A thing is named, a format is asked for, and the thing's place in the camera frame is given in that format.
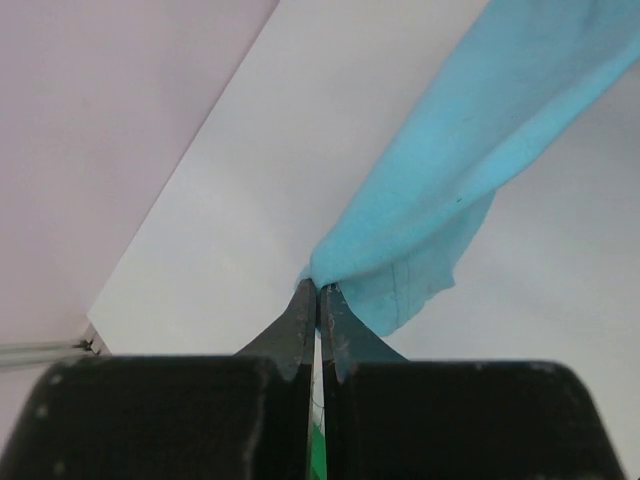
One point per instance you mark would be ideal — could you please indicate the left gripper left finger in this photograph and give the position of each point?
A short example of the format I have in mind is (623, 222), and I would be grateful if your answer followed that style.
(243, 416)

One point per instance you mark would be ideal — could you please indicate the left aluminium frame post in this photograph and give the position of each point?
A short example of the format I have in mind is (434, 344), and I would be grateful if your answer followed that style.
(28, 355)

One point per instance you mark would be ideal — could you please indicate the light blue t-shirt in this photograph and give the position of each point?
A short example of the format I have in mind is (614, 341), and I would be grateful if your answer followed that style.
(519, 77)

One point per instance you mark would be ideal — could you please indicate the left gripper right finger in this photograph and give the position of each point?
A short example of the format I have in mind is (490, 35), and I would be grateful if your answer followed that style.
(387, 417)

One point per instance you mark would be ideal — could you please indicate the green plastic bin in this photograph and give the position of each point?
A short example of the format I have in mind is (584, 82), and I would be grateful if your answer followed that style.
(318, 454)

